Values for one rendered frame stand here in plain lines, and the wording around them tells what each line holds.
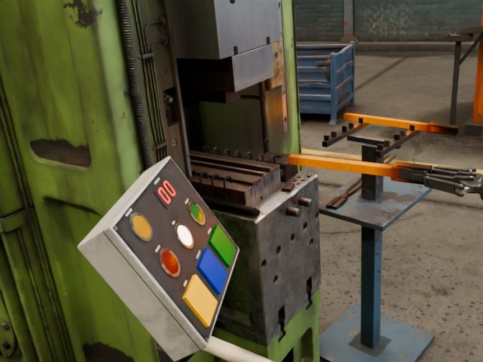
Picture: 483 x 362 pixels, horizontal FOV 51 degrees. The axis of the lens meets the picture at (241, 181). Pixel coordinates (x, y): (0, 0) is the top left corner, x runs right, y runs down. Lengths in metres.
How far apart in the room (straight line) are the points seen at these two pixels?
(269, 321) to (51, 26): 1.05
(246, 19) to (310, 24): 8.49
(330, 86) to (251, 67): 3.89
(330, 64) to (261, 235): 3.89
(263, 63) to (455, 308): 1.65
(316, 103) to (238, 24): 4.06
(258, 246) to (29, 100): 0.77
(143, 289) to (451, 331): 1.85
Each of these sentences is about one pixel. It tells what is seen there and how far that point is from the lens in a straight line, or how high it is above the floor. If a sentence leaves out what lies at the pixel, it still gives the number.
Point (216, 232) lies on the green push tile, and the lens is 1.14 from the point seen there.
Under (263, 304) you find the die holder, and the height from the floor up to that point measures 0.63.
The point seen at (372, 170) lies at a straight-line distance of 1.38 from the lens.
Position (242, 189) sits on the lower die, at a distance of 1.48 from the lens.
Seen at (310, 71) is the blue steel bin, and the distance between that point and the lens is 5.34.
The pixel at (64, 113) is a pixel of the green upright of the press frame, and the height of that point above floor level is 1.25.
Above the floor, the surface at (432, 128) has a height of 0.98.
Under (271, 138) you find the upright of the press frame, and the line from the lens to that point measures 1.83.
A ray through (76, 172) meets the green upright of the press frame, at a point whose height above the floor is 1.11.
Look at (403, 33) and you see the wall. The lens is 9.29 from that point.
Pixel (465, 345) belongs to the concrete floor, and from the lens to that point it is 2.50.
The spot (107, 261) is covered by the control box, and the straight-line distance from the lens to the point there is 0.91.
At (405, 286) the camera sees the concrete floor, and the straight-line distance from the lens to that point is 2.80.
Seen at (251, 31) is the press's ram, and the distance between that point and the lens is 1.43.
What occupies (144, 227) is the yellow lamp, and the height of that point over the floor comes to 1.16.
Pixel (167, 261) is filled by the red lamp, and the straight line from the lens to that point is 0.95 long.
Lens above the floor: 1.58
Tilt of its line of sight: 23 degrees down
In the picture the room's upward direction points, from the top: 5 degrees counter-clockwise
